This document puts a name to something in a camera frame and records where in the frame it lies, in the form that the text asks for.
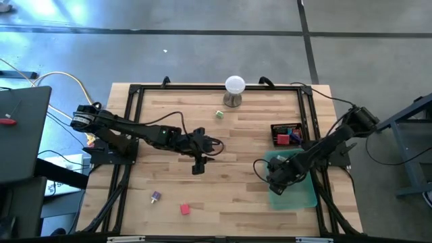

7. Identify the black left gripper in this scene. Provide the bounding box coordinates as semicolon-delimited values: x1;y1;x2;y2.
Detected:
180;127;217;176

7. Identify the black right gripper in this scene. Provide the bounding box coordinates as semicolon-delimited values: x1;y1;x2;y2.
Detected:
266;155;306;196

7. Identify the teal translucent plastic bin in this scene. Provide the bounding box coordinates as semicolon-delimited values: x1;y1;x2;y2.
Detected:
263;148;319;211

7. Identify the black mesh basket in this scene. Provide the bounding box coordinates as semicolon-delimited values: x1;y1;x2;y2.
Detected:
269;122;304;148

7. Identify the white mushroom lamp brass base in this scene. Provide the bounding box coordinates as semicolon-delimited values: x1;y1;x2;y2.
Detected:
223;75;246;108

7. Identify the blue grey metal stand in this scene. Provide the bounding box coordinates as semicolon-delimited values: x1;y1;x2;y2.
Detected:
376;92;432;198

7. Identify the white paper box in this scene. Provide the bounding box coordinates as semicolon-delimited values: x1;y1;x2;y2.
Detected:
43;153;85;196

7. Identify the black bar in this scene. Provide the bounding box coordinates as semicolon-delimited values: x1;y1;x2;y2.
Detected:
33;158;88;190

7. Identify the dark grey desk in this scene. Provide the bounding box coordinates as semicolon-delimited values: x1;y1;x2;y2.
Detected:
0;86;53;185

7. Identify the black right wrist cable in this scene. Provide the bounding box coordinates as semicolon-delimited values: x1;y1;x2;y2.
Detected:
252;158;271;184

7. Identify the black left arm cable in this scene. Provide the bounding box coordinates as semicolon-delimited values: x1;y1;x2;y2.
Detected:
143;111;225;157

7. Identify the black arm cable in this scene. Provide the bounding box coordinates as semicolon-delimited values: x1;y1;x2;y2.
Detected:
143;111;225;157
290;82;357;107

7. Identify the black aluminium table frame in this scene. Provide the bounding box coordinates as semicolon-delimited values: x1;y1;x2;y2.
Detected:
76;82;364;237

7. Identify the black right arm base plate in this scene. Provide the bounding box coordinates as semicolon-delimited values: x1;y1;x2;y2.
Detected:
325;141;352;168

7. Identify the silver table bracket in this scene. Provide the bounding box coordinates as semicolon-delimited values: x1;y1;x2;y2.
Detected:
107;236;146;243
296;237;335;243

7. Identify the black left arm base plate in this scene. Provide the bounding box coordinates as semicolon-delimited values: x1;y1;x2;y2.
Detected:
82;138;139;166

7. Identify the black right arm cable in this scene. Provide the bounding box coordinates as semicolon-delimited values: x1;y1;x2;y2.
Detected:
290;82;357;107

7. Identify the black floor cable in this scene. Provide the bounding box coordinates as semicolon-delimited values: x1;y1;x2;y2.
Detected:
365;133;432;166

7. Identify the yellow cable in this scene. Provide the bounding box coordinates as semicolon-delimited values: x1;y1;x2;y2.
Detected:
0;57;97;146

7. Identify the red handled screwdriver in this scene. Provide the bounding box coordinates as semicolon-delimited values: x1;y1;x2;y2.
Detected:
0;101;23;126

